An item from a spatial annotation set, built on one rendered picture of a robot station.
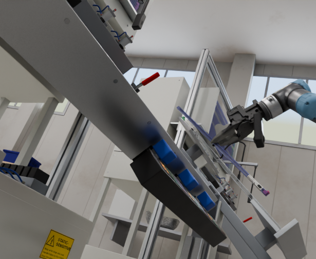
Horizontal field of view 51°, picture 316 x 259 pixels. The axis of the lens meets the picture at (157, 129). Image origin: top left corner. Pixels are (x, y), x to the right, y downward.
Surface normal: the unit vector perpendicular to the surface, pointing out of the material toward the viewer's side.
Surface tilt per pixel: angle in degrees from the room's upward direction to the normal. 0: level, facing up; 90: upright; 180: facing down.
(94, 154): 90
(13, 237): 90
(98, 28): 133
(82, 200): 90
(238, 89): 90
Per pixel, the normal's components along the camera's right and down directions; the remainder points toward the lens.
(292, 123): -0.26, -0.49
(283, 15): -0.29, 0.86
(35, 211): 0.87, 0.04
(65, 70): 0.44, 0.62
